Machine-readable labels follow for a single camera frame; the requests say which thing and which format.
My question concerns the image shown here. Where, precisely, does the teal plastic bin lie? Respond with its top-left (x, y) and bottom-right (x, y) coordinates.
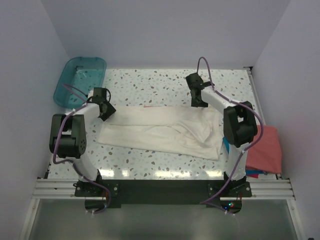
top-left (53, 57), bottom-right (107, 109)

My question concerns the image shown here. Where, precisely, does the white t shirt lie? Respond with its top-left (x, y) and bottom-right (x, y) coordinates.
top-left (98, 106), bottom-right (223, 161)

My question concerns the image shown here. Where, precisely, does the aluminium extrusion rail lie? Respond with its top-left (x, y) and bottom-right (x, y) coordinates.
top-left (32, 178), bottom-right (296, 200)

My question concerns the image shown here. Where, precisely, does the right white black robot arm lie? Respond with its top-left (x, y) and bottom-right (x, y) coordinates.
top-left (185, 72), bottom-right (259, 203)

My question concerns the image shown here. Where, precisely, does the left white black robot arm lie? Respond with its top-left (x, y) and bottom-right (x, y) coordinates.
top-left (49, 87), bottom-right (116, 200)

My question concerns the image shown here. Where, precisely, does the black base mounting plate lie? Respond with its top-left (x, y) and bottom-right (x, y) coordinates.
top-left (73, 178), bottom-right (253, 213)

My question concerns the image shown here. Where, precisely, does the blue folded t shirt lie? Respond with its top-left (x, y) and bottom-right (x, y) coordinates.
top-left (222, 137), bottom-right (264, 178)

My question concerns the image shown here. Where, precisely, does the pink folded t shirt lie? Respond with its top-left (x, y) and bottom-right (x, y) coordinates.
top-left (245, 125), bottom-right (282, 174)

